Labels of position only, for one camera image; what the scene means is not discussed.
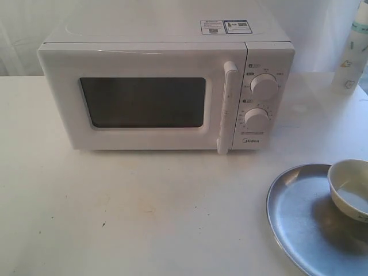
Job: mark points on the upper white control knob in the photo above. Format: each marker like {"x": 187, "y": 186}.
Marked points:
{"x": 263, "y": 87}

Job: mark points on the white microwave door with handle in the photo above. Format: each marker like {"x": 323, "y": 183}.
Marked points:
{"x": 146, "y": 96}

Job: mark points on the round stainless steel tray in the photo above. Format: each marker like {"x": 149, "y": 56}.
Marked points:
{"x": 317, "y": 237}

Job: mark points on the blue white label sticker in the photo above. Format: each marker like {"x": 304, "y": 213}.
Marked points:
{"x": 225, "y": 27}

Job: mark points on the lower white timer knob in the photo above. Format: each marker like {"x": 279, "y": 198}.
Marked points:
{"x": 256, "y": 120}

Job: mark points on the white microwave oven body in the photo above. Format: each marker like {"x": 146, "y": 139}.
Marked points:
{"x": 269, "y": 52}

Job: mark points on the white patterned bottle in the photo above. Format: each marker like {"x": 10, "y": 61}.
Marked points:
{"x": 354, "y": 57}

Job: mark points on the cream ceramic bowl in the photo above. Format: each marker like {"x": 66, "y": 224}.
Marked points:
{"x": 348, "y": 187}

